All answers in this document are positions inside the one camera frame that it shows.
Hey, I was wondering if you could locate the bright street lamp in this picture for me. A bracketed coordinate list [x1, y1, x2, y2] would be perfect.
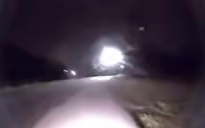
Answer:
[97, 44, 126, 69]

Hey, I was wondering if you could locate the pale paved path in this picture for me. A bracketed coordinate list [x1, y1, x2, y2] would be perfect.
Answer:
[9, 74, 141, 128]

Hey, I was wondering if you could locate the dark grass verge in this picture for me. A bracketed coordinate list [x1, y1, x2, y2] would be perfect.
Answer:
[104, 75, 204, 128]

